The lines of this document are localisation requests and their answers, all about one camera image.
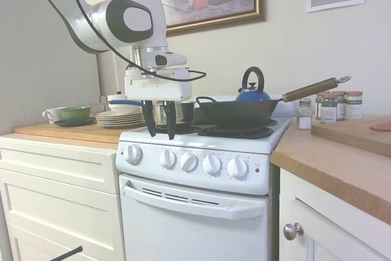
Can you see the spice jar white contents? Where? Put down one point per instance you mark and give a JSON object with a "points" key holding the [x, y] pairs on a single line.
{"points": [[353, 106]]}

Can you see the spice jar dark contents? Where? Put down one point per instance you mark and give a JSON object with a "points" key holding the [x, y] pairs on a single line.
{"points": [[328, 109]]}

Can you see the glass salt shaker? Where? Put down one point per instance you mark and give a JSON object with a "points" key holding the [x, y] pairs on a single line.
{"points": [[304, 117]]}

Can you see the green bowl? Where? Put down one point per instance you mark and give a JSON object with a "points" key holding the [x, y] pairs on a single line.
{"points": [[75, 112]]}

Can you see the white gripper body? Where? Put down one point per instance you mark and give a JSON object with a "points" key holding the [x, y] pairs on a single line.
{"points": [[159, 88]]}

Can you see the white bowl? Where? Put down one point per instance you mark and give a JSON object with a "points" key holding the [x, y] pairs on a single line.
{"points": [[117, 108]]}

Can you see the spice jar brown contents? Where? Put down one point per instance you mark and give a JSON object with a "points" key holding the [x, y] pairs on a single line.
{"points": [[318, 108]]}

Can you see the white oven knob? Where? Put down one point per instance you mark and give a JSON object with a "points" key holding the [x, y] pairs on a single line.
{"points": [[132, 154]]}

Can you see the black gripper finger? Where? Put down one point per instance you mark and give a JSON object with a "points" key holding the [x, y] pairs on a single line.
{"points": [[149, 117], [170, 120]]}

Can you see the white cabinet wooden counter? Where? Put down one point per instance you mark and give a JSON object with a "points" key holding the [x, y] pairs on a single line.
{"points": [[330, 166]]}

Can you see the pink round coaster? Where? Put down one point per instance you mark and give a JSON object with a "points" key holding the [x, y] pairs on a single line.
{"points": [[381, 127]]}

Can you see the cream drawer cabinet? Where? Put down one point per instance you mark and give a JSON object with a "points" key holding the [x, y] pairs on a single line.
{"points": [[55, 197]]}

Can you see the large black stove burner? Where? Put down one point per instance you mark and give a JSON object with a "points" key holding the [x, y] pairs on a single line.
{"points": [[235, 132]]}

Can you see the silver cabinet knob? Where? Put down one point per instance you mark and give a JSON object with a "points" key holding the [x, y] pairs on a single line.
{"points": [[292, 231]]}

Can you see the stainless steel pot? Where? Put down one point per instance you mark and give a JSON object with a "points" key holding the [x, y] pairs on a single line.
{"points": [[178, 112]]}

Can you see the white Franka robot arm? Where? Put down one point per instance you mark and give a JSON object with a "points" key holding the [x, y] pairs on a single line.
{"points": [[137, 19]]}

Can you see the clear drinking glasses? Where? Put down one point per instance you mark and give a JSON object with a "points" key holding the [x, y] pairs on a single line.
{"points": [[91, 103]]}

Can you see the black cup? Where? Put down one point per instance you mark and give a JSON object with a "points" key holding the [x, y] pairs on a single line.
{"points": [[187, 111]]}

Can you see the white electric stove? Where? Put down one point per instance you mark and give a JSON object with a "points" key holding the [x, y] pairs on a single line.
{"points": [[195, 233]]}

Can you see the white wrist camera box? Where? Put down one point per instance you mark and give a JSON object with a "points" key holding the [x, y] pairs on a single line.
{"points": [[169, 59]]}

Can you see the large wooden board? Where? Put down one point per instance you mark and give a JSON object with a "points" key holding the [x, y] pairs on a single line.
{"points": [[61, 132]]}

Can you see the wooden cutting board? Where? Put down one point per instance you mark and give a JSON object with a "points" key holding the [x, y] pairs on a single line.
{"points": [[351, 135]]}

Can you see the stack of white plates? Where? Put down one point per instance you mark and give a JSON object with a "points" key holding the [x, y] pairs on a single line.
{"points": [[122, 119]]}

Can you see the spice jar green label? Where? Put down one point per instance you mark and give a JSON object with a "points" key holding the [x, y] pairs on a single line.
{"points": [[341, 105]]}

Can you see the white stove knob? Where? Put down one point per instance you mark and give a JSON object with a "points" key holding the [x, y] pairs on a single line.
{"points": [[212, 164], [237, 167], [168, 159], [188, 161]]}

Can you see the white cup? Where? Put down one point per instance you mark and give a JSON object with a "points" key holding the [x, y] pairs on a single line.
{"points": [[52, 113]]}

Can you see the small black stove burner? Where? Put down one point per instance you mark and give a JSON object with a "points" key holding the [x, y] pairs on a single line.
{"points": [[183, 129]]}

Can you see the black rod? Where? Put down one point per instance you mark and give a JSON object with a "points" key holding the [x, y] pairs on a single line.
{"points": [[68, 252]]}

